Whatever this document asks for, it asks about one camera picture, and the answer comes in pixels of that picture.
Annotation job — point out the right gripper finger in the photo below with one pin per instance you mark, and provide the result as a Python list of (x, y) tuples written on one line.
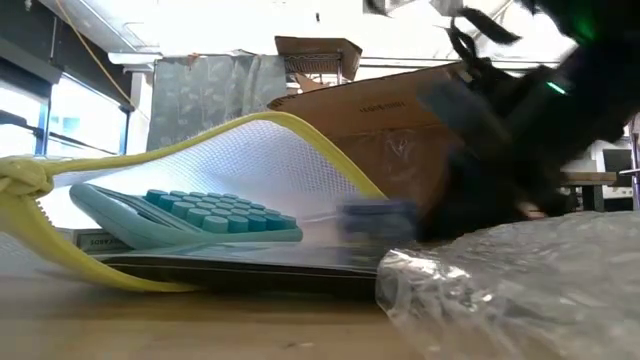
[(475, 210), (460, 110)]

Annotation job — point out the brown taped cardboard box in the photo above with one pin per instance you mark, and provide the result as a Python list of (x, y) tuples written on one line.
[(380, 115)]

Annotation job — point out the clear bubble wrap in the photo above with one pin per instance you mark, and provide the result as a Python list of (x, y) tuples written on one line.
[(525, 290)]

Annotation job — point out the small blue box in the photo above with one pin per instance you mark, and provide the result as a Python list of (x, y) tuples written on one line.
[(377, 222)]

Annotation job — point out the clear pouch with green edge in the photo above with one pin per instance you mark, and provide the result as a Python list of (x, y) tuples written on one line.
[(260, 160)]

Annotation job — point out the teal small item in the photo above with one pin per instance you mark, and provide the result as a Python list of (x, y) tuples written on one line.
[(240, 272)]

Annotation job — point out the teal calculator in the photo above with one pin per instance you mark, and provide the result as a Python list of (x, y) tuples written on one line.
[(200, 215)]

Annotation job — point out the white card box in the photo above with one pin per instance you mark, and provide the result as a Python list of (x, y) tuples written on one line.
[(100, 241)]

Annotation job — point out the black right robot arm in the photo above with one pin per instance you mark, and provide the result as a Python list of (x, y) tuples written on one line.
[(590, 20)]

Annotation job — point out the wooden workbench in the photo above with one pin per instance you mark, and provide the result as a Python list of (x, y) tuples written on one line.
[(590, 177)]

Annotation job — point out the black monitor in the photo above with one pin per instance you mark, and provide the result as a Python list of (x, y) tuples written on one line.
[(617, 160)]

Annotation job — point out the small cardboard box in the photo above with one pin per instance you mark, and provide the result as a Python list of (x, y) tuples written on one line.
[(315, 47)]

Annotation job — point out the grey leaf-patterned partition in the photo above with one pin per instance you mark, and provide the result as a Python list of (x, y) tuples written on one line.
[(210, 95)]

